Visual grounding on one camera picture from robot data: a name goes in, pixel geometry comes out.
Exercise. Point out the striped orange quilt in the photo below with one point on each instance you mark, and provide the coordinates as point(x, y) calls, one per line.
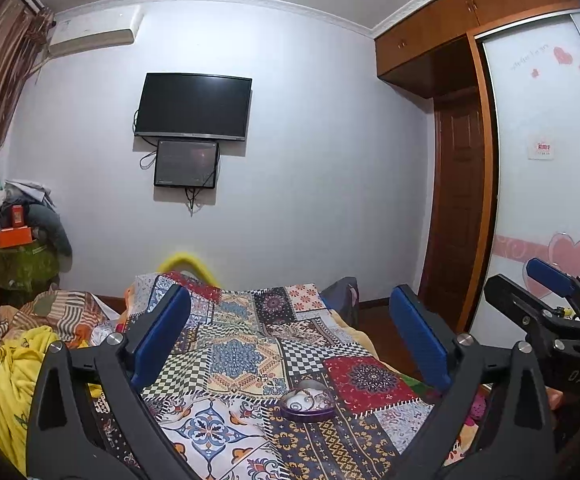
point(65, 307)

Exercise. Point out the brown wooden door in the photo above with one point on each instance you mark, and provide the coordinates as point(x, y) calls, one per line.
point(457, 200)

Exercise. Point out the orange box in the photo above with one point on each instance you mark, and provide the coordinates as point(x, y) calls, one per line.
point(14, 237)

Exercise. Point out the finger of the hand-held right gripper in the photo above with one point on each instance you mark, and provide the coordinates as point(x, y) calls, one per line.
point(549, 275)
point(512, 300)

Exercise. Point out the patchwork printed blanket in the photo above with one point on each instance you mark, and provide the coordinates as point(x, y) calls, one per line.
point(250, 340)

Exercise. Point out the small black wall monitor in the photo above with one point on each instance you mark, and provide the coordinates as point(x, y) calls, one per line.
point(186, 164)

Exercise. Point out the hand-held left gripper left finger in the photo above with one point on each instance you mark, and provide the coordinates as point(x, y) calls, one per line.
point(162, 332)

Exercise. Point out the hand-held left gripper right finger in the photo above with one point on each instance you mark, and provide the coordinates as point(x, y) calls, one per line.
point(419, 332)

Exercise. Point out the yellow curved tube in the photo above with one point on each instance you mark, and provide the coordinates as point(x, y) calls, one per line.
point(182, 260)

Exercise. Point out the red and white label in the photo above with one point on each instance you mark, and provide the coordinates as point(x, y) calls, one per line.
point(540, 147)

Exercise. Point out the black wall television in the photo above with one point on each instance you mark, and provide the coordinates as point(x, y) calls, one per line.
point(192, 105)

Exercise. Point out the small red box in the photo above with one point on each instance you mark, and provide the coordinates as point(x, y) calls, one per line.
point(17, 216)

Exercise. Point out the white sliding wardrobe door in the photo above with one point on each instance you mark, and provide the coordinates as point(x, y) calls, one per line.
point(544, 185)

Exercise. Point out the purple heart-shaped jewelry box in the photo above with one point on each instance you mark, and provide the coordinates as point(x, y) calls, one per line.
point(302, 412)

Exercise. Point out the white air conditioner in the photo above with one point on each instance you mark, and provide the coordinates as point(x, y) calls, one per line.
point(92, 30)

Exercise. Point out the wooden overhead cabinet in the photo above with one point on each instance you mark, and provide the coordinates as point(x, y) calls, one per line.
point(429, 25)

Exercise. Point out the yellow blanket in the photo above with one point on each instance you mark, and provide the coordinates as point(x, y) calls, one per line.
point(10, 375)

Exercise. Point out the grey bag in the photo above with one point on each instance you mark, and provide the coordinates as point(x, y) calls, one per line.
point(340, 300)

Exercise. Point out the green covered stand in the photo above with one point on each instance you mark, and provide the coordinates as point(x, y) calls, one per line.
point(22, 267)

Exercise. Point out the pile of clothes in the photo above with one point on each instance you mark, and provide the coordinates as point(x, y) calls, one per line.
point(17, 192)

